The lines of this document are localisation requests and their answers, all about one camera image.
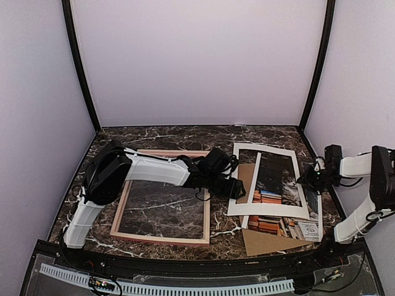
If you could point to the pink wooden picture frame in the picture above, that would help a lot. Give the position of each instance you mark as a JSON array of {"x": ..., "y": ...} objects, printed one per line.
[{"x": 160, "y": 240}]

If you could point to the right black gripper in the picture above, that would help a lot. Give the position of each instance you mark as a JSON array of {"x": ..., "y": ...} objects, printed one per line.
[{"x": 307, "y": 180}]

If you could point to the left black corner post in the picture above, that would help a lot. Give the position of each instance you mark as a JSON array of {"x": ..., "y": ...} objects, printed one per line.
[{"x": 78, "y": 63}]

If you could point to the clear acrylic sheet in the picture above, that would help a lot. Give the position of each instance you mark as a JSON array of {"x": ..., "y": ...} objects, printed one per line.
[{"x": 163, "y": 209}]

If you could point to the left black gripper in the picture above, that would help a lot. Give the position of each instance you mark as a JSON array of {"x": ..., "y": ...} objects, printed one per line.
[{"x": 232, "y": 190}]

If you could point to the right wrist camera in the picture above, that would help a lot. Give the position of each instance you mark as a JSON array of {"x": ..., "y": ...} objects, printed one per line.
[{"x": 319, "y": 165}]

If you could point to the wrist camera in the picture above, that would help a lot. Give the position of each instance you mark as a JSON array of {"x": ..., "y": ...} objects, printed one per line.
[
  {"x": 319, "y": 165},
  {"x": 232, "y": 166}
]

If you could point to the brown cardboard backing board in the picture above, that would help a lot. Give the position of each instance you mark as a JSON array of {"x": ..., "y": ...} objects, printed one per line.
[{"x": 259, "y": 243}]

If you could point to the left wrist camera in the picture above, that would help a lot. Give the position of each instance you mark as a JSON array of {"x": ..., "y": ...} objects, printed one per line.
[{"x": 232, "y": 166}]

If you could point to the black front rail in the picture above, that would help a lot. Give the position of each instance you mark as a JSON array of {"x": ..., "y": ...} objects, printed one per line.
[{"x": 294, "y": 264}]

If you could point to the cat and books photo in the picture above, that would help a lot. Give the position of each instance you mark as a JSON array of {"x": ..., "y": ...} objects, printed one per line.
[{"x": 296, "y": 228}]

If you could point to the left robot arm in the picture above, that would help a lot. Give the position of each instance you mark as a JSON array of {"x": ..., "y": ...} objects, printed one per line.
[{"x": 115, "y": 164}]

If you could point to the right black corner post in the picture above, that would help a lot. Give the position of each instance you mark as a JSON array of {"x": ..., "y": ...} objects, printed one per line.
[{"x": 319, "y": 65}]

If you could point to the black corner post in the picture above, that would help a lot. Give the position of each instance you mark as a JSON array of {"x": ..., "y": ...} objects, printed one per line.
[
  {"x": 78, "y": 63},
  {"x": 319, "y": 65}
]

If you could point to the white photo mat board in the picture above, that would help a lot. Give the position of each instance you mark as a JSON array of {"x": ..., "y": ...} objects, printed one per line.
[{"x": 262, "y": 211}]

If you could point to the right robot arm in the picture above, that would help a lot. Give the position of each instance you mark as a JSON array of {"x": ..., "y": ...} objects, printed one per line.
[{"x": 335, "y": 170}]

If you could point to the white slotted cable duct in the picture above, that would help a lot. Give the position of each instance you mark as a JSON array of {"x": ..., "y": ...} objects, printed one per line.
[{"x": 103, "y": 286}]

